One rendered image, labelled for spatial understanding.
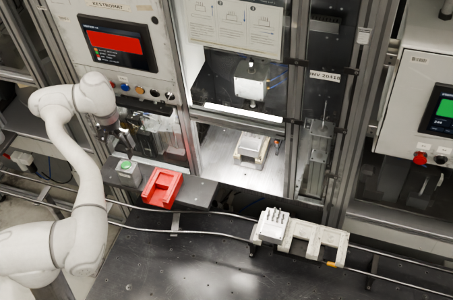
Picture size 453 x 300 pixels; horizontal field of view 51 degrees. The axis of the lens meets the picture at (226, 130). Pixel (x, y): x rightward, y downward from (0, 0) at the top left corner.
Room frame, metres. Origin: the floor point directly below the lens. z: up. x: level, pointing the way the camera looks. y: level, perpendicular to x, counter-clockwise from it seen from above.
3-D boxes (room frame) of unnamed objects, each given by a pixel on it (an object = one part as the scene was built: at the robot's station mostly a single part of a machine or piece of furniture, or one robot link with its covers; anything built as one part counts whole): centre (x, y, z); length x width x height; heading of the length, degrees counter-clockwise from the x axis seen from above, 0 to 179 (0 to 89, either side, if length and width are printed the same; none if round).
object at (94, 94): (1.21, 0.45, 1.47); 0.13 x 0.11 x 0.16; 92
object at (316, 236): (0.88, -0.26, 0.84); 0.36 x 0.14 x 0.10; 67
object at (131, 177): (1.22, 0.43, 0.97); 0.08 x 0.08 x 0.12; 67
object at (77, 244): (0.64, 0.43, 1.44); 0.18 x 0.14 x 0.13; 2
